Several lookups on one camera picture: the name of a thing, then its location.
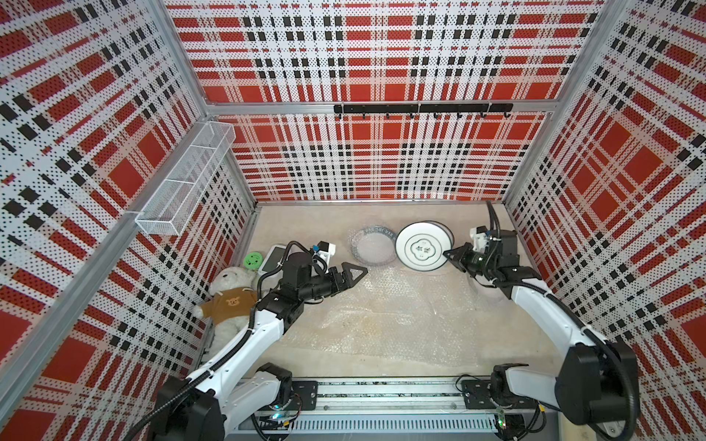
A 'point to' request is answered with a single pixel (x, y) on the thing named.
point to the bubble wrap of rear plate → (351, 232)
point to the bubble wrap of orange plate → (427, 315)
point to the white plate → (420, 246)
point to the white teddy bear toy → (233, 299)
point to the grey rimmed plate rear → (374, 245)
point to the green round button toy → (253, 260)
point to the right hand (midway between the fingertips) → (446, 252)
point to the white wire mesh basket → (171, 207)
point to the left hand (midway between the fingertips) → (363, 275)
